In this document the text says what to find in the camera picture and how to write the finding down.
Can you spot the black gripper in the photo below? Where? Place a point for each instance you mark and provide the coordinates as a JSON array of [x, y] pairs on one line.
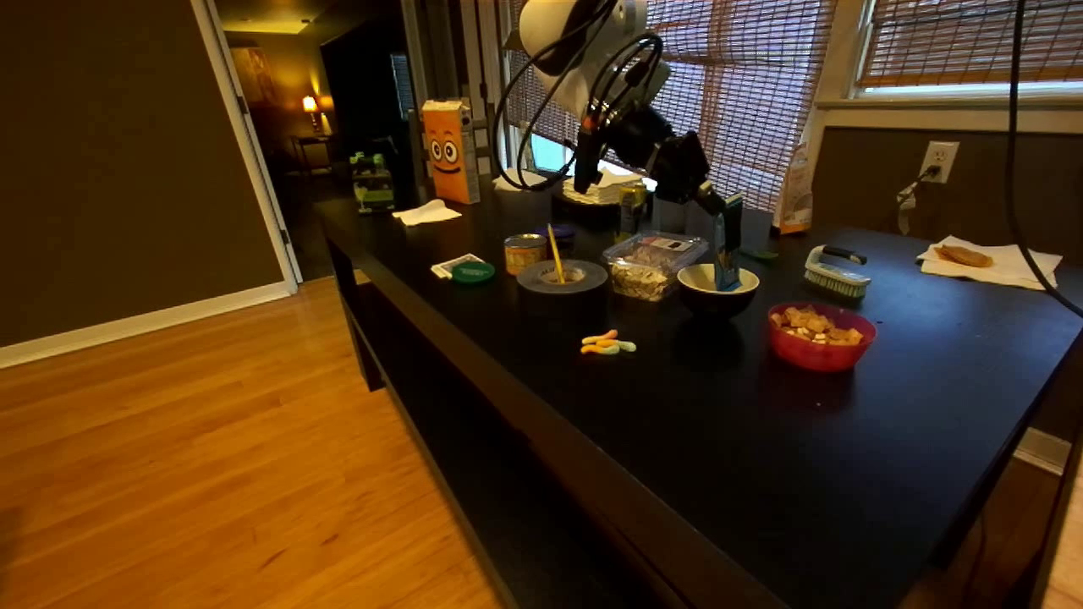
[[682, 167]]

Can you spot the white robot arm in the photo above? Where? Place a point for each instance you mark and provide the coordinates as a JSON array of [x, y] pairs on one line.
[[563, 20]]

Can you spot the green rimmed bowl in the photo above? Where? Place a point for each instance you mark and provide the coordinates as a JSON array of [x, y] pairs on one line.
[[700, 291]]

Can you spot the red bowl with snacks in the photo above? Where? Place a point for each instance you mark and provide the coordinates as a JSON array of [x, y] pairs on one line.
[[822, 341]]

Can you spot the green plastic spoon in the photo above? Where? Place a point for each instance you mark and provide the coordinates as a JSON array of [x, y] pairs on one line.
[[762, 253]]

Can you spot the orange snack pouch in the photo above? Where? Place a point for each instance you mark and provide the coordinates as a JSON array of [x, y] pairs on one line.
[[796, 191]]

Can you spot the glass jar with oil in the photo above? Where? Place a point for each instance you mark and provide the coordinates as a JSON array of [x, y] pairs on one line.
[[631, 210]]

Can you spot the clear plastic food container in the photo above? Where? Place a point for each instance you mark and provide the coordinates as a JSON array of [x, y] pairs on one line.
[[647, 265]]

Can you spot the large bamboo window blind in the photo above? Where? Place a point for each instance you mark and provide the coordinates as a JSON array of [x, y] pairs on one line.
[[755, 88]]

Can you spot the stack of white napkins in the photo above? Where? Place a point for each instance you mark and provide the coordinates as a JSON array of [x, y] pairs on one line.
[[587, 191]]

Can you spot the grey plate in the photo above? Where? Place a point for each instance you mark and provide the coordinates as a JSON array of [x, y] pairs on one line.
[[581, 277]]

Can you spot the wooden stick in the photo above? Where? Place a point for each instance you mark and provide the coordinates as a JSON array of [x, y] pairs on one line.
[[557, 256]]

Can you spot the yellow candy wrapper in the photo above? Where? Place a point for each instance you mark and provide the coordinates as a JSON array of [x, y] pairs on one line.
[[608, 342]]

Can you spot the brown cookie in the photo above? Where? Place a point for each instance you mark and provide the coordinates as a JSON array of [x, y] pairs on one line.
[[964, 256]]

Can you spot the green lid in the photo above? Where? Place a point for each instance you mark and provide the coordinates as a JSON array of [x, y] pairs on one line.
[[474, 273]]

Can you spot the orange carton with face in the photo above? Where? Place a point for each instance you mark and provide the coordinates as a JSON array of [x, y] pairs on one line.
[[445, 155]]

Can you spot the small bamboo window blind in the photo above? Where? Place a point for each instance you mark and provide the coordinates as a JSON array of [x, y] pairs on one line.
[[950, 37]]

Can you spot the dark green toy figure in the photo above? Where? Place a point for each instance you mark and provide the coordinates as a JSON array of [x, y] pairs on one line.
[[372, 176]]

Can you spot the white wall outlet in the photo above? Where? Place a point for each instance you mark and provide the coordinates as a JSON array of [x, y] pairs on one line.
[[940, 160]]

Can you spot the glowing wall lamp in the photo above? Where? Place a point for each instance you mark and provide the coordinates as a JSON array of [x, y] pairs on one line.
[[309, 104]]

